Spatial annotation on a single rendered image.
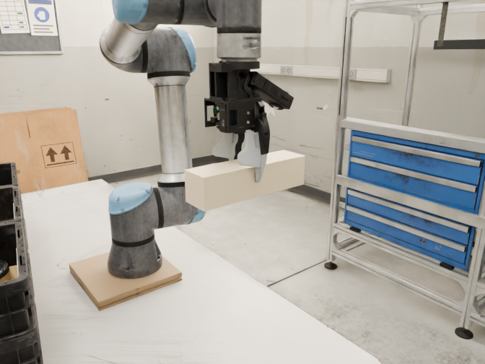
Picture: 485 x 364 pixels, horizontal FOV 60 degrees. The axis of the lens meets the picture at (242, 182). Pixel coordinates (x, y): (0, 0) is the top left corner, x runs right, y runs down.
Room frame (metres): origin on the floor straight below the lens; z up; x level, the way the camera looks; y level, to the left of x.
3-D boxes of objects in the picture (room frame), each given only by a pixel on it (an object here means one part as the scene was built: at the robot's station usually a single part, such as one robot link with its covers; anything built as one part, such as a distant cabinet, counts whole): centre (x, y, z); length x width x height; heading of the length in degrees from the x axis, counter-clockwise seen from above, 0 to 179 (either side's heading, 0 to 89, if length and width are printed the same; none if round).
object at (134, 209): (1.06, 0.30, 0.89); 0.13 x 0.12 x 0.14; 115
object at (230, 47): (0.74, 0.00, 1.31); 0.08 x 0.08 x 0.05
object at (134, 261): (1.06, 0.30, 0.78); 0.15 x 0.15 x 0.10
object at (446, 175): (2.00, -0.82, 0.60); 0.72 x 0.03 x 0.56; 38
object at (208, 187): (0.75, -0.01, 1.08); 0.24 x 0.06 x 0.06; 128
